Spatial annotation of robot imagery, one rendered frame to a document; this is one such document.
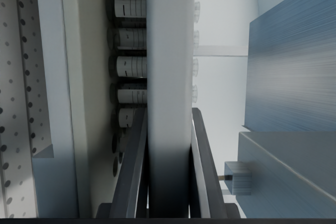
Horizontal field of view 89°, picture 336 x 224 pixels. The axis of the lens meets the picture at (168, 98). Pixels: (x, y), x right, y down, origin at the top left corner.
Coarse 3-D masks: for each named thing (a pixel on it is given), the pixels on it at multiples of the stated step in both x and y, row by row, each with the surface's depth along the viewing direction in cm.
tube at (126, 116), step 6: (114, 108) 12; (120, 108) 12; (126, 108) 12; (132, 108) 12; (114, 114) 11; (120, 114) 11; (126, 114) 11; (132, 114) 11; (114, 120) 11; (120, 120) 11; (126, 120) 11; (132, 120) 11; (114, 126) 11; (120, 126) 11; (126, 126) 11
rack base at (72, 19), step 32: (64, 0) 7; (96, 0) 9; (64, 32) 7; (96, 32) 9; (64, 64) 7; (96, 64) 9; (64, 96) 7; (96, 96) 9; (64, 128) 7; (96, 128) 9; (32, 160) 7; (64, 160) 7; (96, 160) 9; (64, 192) 8; (96, 192) 9
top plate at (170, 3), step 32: (160, 0) 7; (192, 0) 7; (160, 32) 7; (192, 32) 7; (160, 64) 7; (192, 64) 7; (160, 96) 7; (160, 128) 7; (160, 160) 8; (160, 192) 8
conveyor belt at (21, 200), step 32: (0, 0) 11; (32, 0) 14; (0, 32) 11; (32, 32) 14; (0, 64) 11; (32, 64) 14; (0, 96) 11; (32, 96) 14; (0, 128) 11; (32, 128) 14; (0, 160) 11; (0, 192) 11; (32, 192) 14
